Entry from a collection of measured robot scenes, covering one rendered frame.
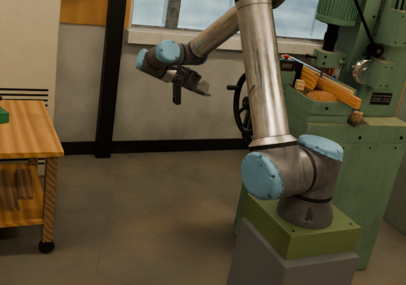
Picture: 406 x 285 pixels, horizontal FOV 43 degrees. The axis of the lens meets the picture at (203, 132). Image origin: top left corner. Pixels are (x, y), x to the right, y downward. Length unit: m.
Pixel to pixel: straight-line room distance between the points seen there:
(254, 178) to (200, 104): 2.14
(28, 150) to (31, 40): 0.83
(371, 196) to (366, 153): 0.26
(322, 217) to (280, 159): 0.29
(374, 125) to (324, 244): 0.82
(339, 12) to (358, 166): 0.70
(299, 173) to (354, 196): 1.00
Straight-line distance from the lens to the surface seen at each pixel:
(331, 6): 2.31
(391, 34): 2.37
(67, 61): 3.28
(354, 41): 2.41
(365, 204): 2.62
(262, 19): 1.59
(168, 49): 2.04
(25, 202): 2.57
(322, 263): 1.76
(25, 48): 2.91
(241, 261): 1.90
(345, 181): 2.47
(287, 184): 1.54
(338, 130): 2.31
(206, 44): 2.02
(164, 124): 3.60
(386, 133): 2.49
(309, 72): 2.38
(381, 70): 2.36
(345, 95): 2.27
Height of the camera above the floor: 1.46
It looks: 21 degrees down
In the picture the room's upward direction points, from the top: 10 degrees clockwise
